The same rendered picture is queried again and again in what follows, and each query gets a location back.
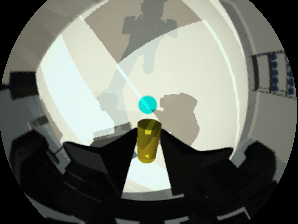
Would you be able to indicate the cyan circle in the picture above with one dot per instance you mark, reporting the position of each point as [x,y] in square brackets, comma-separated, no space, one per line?
[147,105]

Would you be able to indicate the yellow cylinder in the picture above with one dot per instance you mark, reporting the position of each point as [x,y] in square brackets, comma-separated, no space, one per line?
[149,132]

